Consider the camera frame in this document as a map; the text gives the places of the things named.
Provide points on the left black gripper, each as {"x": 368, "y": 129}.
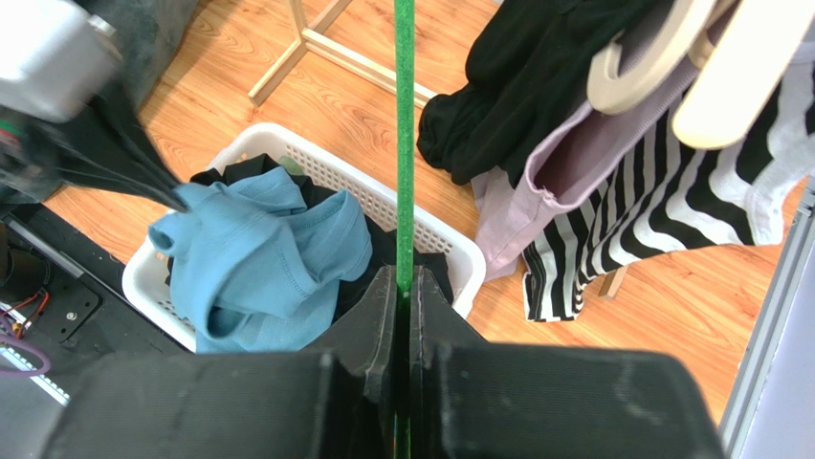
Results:
{"x": 33, "y": 152}

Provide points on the green tank top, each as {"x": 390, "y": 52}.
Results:
{"x": 291, "y": 166}

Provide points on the grey zebra cushion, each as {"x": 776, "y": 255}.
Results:
{"x": 148, "y": 34}

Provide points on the black white striped tank top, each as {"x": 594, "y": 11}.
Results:
{"x": 665, "y": 196}

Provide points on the white plastic basket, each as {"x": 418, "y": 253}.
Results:
{"x": 143, "y": 278}

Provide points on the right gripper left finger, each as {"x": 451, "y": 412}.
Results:
{"x": 325, "y": 401}

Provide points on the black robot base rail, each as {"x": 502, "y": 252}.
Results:
{"x": 80, "y": 315}

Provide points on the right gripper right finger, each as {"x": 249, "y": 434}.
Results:
{"x": 472, "y": 398}

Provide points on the green plastic hanger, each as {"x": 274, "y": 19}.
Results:
{"x": 404, "y": 36}

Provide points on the black tank top on cream hanger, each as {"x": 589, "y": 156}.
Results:
{"x": 524, "y": 72}

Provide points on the light wooden hanger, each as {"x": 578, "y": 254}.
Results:
{"x": 741, "y": 72}

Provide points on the wooden clothes rack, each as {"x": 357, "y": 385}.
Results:
{"x": 309, "y": 37}

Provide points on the cream plastic hanger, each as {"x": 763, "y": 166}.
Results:
{"x": 612, "y": 88}

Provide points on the blue tank top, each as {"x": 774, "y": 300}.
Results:
{"x": 254, "y": 269}

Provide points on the aluminium frame post right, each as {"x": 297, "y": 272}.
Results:
{"x": 770, "y": 411}

